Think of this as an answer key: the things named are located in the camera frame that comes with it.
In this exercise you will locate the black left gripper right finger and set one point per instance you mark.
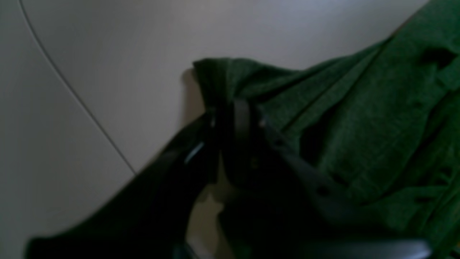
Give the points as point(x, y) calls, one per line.
point(288, 210)

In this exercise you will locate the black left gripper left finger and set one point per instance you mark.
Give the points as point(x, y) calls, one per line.
point(148, 218)

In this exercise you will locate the dark green t-shirt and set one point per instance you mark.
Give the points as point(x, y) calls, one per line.
point(383, 123)

